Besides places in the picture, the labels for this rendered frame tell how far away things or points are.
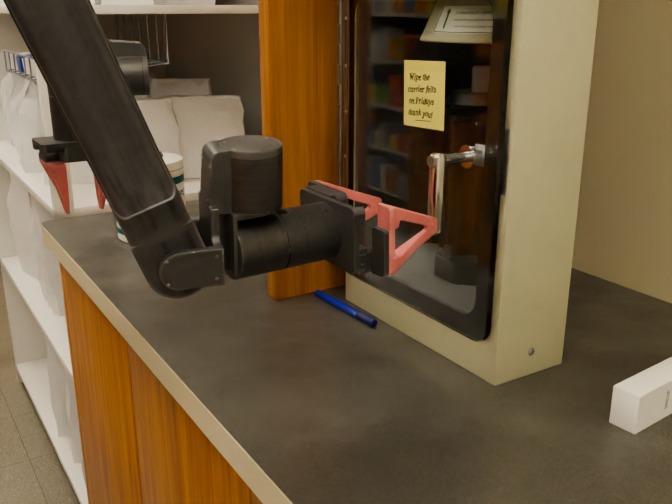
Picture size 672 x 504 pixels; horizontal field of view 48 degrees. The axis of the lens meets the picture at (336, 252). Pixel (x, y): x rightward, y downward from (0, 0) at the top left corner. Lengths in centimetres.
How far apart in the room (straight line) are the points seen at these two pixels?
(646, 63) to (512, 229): 48
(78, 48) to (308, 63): 52
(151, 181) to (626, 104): 82
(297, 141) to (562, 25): 42
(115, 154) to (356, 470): 36
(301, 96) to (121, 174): 49
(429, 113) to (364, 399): 33
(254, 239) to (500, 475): 32
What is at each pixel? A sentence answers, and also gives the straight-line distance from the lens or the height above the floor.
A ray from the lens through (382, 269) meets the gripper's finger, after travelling 70.
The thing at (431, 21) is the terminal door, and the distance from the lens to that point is 88.
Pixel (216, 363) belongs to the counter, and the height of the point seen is 94.
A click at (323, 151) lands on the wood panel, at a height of 116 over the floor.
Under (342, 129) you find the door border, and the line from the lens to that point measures 104.
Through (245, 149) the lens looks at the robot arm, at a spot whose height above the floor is 124.
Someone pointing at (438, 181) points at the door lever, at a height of 118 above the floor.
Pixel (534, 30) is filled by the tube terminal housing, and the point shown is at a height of 133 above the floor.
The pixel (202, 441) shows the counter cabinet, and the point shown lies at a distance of 99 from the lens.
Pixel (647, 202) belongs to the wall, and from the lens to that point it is 124.
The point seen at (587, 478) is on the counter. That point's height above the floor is 94.
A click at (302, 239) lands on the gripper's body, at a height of 115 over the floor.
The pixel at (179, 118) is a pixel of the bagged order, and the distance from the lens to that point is 200.
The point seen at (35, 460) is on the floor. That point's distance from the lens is 262.
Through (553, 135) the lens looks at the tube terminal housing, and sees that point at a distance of 84.
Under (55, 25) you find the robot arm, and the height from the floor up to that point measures 134.
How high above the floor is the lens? 135
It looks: 18 degrees down
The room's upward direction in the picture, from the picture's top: straight up
